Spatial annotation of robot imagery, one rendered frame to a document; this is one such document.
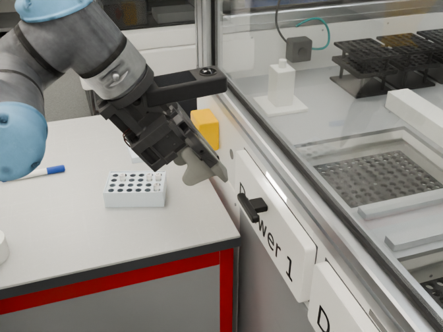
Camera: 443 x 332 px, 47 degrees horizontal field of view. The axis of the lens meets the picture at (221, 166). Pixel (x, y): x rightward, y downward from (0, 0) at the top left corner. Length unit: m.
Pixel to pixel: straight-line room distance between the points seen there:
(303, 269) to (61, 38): 0.44
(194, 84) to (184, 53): 0.87
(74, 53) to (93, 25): 0.04
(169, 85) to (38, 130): 0.23
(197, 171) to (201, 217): 0.33
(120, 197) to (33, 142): 0.59
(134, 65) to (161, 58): 0.90
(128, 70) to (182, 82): 0.08
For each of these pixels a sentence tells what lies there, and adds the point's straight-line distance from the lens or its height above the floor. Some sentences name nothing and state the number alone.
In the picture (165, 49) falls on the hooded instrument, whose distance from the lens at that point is 1.53.
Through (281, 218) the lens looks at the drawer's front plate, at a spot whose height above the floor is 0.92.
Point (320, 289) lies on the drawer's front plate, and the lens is 0.71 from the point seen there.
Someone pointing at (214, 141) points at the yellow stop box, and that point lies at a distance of 1.09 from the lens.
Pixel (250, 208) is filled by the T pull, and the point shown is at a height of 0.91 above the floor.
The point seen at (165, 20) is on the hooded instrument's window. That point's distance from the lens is 1.53.
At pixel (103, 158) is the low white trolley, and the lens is 1.27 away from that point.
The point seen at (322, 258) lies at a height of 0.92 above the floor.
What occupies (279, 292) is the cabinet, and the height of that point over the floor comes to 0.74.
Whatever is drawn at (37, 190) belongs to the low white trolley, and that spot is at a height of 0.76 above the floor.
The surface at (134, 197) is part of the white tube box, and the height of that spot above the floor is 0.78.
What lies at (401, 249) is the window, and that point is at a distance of 0.59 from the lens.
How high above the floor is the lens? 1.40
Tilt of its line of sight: 32 degrees down
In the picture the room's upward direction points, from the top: straight up
